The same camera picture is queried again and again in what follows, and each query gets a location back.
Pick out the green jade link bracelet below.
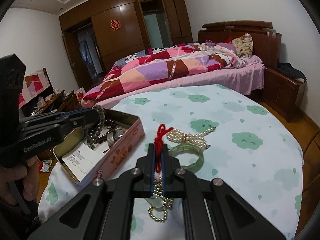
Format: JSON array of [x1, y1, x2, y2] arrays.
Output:
[[169, 142, 205, 173]]

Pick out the dark bead bracelet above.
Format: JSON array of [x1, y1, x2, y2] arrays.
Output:
[[82, 104, 118, 145]]

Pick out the left hand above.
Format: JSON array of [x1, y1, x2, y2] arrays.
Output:
[[0, 156, 39, 205]]

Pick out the cluttered wooden dresser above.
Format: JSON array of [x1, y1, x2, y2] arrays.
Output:
[[20, 88, 81, 117]]

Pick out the pink tin box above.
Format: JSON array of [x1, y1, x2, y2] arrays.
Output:
[[53, 106, 144, 187]]

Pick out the white paper leaflet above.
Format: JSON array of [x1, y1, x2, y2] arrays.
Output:
[[62, 142, 104, 182]]

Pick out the mirror on dresser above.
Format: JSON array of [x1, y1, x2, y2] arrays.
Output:
[[18, 68, 52, 109]]

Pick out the cloud print table cloth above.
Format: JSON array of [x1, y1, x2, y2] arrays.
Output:
[[31, 85, 303, 239]]

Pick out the patchwork quilt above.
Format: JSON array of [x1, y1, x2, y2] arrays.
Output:
[[81, 43, 247, 108]]

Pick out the red double happiness decal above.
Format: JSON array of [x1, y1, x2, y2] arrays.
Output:
[[109, 19, 121, 31]]

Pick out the brown wooden wardrobe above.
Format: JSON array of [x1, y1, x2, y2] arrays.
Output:
[[59, 0, 193, 90]]

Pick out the pink bed sheet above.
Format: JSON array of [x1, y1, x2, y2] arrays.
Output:
[[98, 55, 265, 109]]

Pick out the wooden nightstand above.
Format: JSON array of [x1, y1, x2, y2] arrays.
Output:
[[263, 67, 306, 122]]

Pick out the floral pillow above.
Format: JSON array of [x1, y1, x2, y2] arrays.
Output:
[[231, 33, 253, 58]]

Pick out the dark clothes on nightstand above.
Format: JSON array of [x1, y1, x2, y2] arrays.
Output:
[[277, 62, 307, 83]]

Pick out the wooden headboard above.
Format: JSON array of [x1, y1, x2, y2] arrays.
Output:
[[197, 20, 282, 68]]

